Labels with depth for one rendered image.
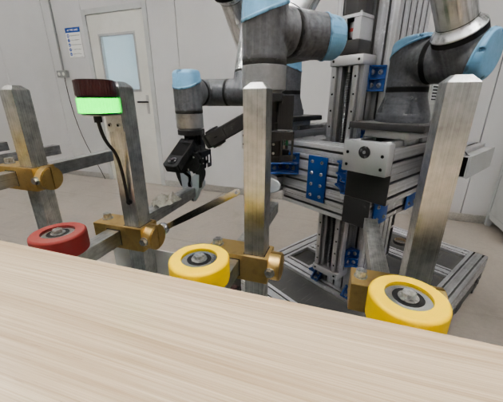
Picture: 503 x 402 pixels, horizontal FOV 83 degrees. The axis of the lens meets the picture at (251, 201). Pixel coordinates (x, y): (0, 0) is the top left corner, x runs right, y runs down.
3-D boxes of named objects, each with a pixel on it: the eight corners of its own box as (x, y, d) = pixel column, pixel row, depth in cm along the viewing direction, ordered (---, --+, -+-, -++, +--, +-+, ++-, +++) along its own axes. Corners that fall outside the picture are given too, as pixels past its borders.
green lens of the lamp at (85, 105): (99, 112, 49) (97, 98, 48) (128, 112, 47) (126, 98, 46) (69, 113, 43) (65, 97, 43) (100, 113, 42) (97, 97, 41)
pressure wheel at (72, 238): (75, 272, 53) (61, 216, 49) (108, 280, 51) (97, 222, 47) (32, 299, 46) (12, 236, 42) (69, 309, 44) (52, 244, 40)
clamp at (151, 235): (115, 234, 63) (111, 213, 62) (167, 242, 59) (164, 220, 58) (94, 245, 58) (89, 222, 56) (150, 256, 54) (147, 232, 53)
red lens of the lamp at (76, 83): (97, 96, 48) (94, 82, 47) (125, 96, 46) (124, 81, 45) (65, 96, 42) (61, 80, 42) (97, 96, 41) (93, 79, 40)
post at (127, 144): (149, 303, 66) (116, 82, 50) (162, 306, 65) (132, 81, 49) (139, 313, 63) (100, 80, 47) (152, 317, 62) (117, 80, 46)
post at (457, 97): (380, 361, 52) (440, 76, 35) (401, 367, 51) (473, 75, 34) (382, 378, 49) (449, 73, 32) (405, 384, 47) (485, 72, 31)
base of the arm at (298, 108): (285, 113, 134) (286, 91, 130) (310, 115, 123) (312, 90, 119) (261, 114, 125) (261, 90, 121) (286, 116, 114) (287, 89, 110)
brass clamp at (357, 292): (347, 289, 50) (350, 264, 49) (433, 305, 46) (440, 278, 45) (346, 312, 45) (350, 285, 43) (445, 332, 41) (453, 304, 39)
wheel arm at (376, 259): (361, 231, 72) (363, 215, 70) (375, 233, 71) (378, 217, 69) (376, 387, 33) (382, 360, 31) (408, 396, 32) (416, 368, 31)
